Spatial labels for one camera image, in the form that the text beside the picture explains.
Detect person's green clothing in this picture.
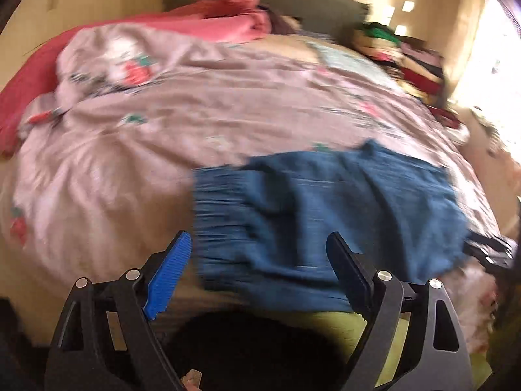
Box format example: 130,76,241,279
309,311,493,391

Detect pink strawberry print blanket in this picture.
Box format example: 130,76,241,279
0,22,505,359

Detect blue denim pants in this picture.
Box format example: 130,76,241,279
191,140,471,314

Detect pink quilt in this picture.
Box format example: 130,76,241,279
0,0,271,157

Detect striped purple pillow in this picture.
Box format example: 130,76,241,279
268,7,303,35

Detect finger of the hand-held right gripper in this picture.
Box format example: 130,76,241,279
463,232,517,270

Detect pile of folded clothes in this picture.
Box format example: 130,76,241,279
352,20,448,102

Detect grey headboard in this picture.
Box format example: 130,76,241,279
163,0,371,41

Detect beige bed sheet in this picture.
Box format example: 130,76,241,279
260,33,326,51

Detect light blue towel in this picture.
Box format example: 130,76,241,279
315,41,391,79

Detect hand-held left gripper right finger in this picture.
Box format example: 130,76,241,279
326,231,475,391

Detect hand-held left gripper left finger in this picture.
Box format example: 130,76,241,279
44,230,193,391

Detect cream wardrobe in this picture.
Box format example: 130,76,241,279
4,0,167,37

